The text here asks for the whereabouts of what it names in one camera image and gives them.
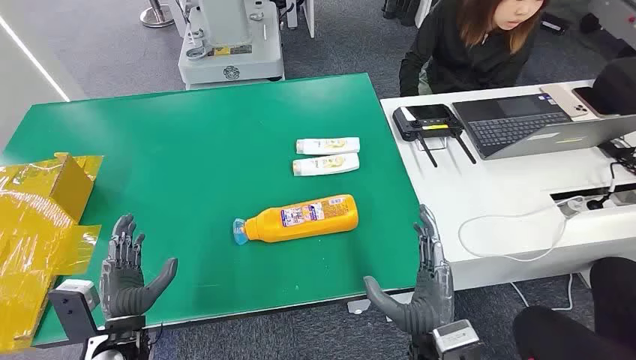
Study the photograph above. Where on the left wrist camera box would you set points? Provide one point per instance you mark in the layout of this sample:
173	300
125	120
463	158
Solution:
74	303

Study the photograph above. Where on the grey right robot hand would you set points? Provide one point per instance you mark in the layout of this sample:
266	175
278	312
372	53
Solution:
432	298

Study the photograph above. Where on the seated person in black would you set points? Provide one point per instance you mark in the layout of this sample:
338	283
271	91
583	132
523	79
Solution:
561	333

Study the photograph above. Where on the grey laptop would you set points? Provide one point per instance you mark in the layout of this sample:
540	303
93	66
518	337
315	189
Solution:
516	126

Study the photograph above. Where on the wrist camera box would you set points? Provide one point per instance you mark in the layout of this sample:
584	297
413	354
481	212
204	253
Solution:
74	303
454	338

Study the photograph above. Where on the white shampoo bottle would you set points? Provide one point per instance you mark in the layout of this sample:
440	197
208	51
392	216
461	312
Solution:
328	146
325	164

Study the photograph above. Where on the white furniture panel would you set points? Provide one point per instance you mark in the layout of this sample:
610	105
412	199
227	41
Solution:
309	17

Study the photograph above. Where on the black flat device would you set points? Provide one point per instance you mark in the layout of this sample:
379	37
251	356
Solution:
552	23

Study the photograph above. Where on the metal stanchion base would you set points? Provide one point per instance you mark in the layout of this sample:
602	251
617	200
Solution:
156	17

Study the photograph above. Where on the black remote controller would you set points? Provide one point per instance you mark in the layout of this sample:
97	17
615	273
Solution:
427	121

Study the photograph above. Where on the orange bottle with blue cap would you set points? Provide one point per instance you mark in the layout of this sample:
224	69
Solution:
308	218

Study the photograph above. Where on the white robot base machine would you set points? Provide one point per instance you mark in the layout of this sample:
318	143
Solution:
233	49

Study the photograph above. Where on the white power adapter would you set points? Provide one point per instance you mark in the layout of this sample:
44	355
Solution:
569	207

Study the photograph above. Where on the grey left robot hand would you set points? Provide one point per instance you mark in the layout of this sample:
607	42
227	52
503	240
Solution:
121	288

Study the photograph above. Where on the yellow taped cardboard box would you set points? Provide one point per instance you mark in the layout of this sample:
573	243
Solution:
35	233

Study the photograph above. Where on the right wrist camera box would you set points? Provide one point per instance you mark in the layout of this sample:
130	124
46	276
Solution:
454	338

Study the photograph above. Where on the beige smartphone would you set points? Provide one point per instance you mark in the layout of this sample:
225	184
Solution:
564	99

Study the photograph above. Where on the dark-screen smartphone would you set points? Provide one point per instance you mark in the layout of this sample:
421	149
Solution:
586	98

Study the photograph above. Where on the black rounded object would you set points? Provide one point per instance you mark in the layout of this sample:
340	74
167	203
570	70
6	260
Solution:
618	84

